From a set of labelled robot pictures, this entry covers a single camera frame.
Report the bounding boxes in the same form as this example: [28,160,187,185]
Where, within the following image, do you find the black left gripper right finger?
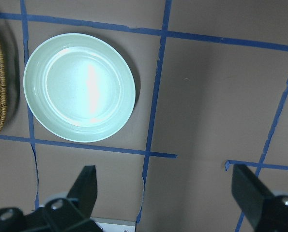
[231,164,273,227]

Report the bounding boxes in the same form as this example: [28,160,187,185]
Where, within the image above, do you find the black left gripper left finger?
[67,165,97,218]

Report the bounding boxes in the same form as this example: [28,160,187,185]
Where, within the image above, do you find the pale green plate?
[23,33,136,143]

